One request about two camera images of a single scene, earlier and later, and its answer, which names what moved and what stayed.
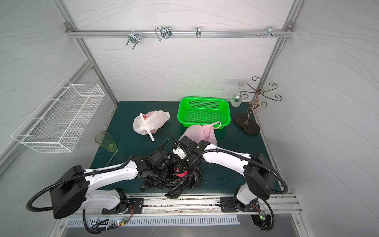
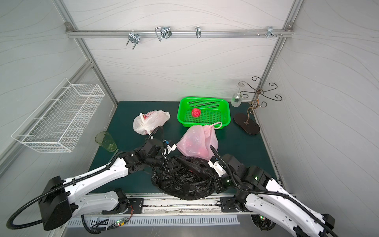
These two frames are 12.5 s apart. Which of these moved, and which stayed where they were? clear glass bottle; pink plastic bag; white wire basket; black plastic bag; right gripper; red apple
Moved: red apple; right gripper; black plastic bag
Stayed: clear glass bottle; pink plastic bag; white wire basket
